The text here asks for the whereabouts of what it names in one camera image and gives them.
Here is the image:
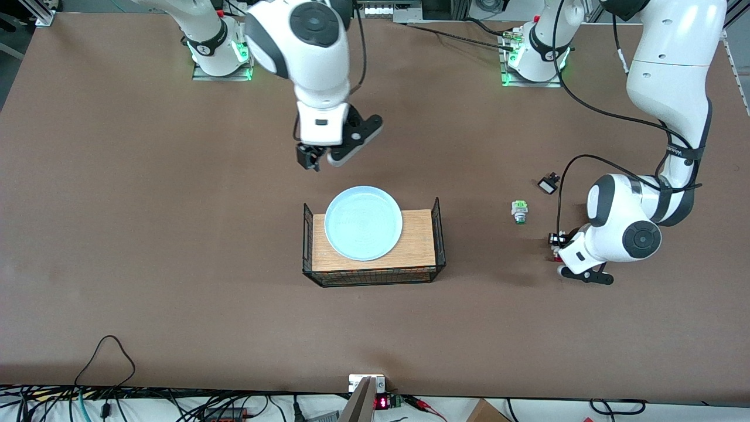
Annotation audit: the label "light blue plate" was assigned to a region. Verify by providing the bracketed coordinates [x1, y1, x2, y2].
[324, 186, 404, 262]

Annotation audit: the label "wooden board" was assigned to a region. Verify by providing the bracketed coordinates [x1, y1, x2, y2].
[312, 209, 438, 273]

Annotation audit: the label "brown cardboard piece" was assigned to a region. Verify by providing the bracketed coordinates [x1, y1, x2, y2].
[465, 399, 512, 422]

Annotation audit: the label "orange black power strip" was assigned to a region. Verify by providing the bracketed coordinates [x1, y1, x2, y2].
[199, 409, 250, 422]

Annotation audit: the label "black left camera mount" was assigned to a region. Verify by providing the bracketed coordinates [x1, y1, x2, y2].
[557, 263, 615, 287]

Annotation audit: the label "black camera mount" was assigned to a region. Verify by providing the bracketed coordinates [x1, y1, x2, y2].
[557, 263, 615, 287]
[342, 104, 385, 150]

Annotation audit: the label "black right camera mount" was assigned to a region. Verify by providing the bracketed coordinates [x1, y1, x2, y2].
[342, 104, 385, 150]

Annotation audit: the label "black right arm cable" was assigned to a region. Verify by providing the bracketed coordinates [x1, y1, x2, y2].
[350, 0, 369, 97]

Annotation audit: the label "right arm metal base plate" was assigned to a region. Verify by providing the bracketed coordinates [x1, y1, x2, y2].
[192, 23, 255, 82]

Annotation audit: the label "wooden top wire rack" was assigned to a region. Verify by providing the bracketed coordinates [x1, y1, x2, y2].
[302, 198, 447, 288]

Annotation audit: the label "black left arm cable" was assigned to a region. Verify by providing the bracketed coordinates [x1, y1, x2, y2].
[550, 0, 704, 240]

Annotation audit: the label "black coiled cable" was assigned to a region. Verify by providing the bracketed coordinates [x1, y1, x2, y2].
[589, 399, 647, 416]

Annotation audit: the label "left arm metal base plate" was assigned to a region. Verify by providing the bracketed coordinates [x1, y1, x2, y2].
[498, 30, 564, 89]

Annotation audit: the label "black cable to arm base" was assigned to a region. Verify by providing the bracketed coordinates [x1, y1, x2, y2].
[401, 16, 519, 52]

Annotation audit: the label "red clip lead wires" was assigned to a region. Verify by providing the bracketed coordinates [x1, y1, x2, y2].
[403, 395, 449, 421]

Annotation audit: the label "silver camera bracket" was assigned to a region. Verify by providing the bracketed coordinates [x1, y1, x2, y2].
[339, 374, 387, 422]

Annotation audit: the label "black looped cable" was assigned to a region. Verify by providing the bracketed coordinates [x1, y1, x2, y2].
[73, 335, 137, 389]

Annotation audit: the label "aluminium frame profile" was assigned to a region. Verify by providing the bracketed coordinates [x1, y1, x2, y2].
[16, 0, 63, 28]

